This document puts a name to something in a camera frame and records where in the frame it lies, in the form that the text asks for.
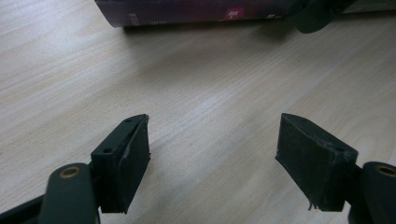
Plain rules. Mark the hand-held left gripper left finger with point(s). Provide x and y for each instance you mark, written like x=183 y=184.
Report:
x=121 y=168

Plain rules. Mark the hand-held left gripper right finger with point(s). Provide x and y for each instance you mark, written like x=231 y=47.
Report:
x=317 y=165

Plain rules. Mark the glossy magazine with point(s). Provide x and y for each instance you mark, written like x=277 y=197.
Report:
x=186 y=12

